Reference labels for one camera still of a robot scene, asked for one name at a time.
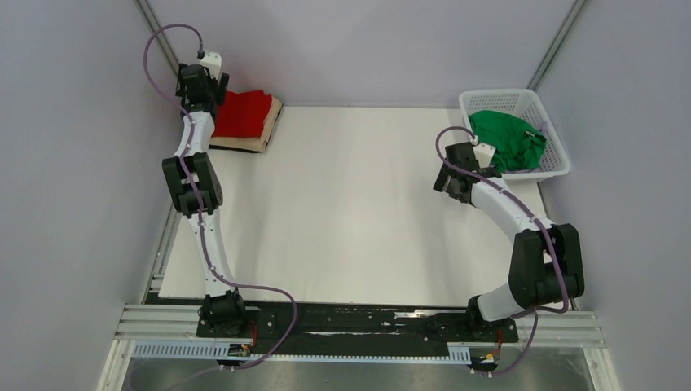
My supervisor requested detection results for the red t shirt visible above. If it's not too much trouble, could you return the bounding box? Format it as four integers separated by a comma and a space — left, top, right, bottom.
213, 90, 273, 138

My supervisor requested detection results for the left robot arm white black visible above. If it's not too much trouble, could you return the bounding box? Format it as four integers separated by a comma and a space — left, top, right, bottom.
162, 64, 250, 338

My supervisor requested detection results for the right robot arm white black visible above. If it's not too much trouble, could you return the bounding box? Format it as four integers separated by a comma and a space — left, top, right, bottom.
433, 142, 585, 340

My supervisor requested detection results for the green t shirt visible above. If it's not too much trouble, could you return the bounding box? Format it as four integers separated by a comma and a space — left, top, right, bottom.
469, 110, 547, 174

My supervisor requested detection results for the folded beige t shirt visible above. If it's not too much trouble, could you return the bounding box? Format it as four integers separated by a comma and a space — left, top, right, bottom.
209, 90, 283, 153

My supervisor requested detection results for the lavender t shirt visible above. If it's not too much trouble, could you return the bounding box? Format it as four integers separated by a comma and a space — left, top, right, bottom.
477, 121, 547, 173

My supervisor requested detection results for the white plastic basket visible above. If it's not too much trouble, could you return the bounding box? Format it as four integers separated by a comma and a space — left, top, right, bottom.
459, 88, 571, 182

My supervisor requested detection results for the black mounting plate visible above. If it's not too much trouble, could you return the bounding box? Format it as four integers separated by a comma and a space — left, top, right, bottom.
195, 299, 519, 358

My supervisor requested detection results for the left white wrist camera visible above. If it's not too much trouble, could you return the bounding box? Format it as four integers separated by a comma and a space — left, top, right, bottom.
199, 51, 222, 81

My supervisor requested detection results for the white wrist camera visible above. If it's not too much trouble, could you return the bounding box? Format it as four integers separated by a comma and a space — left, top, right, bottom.
199, 51, 222, 81
473, 143, 496, 168

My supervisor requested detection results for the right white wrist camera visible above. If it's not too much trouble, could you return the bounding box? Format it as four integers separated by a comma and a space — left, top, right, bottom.
473, 143, 496, 168

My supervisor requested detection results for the left corner metal post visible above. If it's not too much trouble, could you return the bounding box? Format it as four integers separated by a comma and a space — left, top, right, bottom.
134, 0, 204, 116

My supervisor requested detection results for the corner metal post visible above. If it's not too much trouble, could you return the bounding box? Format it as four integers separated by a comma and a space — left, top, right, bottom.
134, 0, 204, 116
526, 0, 590, 91

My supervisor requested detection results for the right corner metal post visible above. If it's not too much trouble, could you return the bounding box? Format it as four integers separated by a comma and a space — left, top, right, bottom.
526, 0, 590, 91

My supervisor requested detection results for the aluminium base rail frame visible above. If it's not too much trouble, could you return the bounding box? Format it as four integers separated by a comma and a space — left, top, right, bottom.
98, 301, 619, 390

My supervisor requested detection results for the white slotted cable duct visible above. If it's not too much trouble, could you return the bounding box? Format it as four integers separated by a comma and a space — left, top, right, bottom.
132, 340, 472, 365

